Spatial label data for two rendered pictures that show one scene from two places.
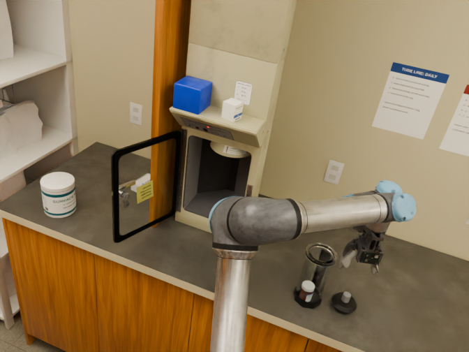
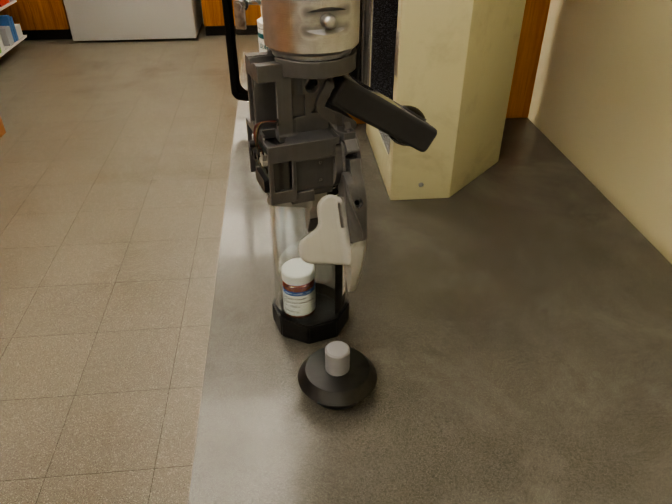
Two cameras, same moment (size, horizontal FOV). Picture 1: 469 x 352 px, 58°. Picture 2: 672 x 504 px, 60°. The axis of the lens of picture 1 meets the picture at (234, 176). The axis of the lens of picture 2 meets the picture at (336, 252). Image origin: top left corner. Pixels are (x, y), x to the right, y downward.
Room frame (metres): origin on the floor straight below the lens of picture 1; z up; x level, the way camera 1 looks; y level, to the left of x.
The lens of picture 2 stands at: (0.93, -0.91, 1.46)
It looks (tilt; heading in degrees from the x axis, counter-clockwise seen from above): 34 degrees down; 69
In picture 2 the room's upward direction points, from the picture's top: straight up
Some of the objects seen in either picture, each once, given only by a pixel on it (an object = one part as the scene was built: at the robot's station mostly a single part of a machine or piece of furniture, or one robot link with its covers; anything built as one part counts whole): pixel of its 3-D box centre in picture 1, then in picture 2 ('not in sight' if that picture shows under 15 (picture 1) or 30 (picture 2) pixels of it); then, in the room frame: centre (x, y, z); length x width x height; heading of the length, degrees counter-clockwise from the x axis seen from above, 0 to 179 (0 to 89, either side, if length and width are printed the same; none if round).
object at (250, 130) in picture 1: (216, 127); not in sight; (1.35, 0.09, 1.46); 0.32 x 0.11 x 0.10; 74
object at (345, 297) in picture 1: (345, 300); (337, 369); (1.11, -0.47, 0.97); 0.09 x 0.09 x 0.07
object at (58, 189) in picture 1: (58, 194); not in sight; (1.41, 0.71, 1.02); 0.13 x 0.13 x 0.15
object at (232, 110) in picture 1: (232, 110); not in sight; (1.34, 0.04, 1.54); 0.05 x 0.05 x 0.06; 60
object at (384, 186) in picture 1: (384, 200); not in sight; (1.09, -0.46, 1.43); 0.09 x 0.08 x 0.11; 119
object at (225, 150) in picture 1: (233, 140); not in sight; (1.50, 0.03, 1.34); 0.18 x 0.18 x 0.05
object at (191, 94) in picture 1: (192, 94); not in sight; (1.38, 0.19, 1.56); 0.10 x 0.10 x 0.09; 74
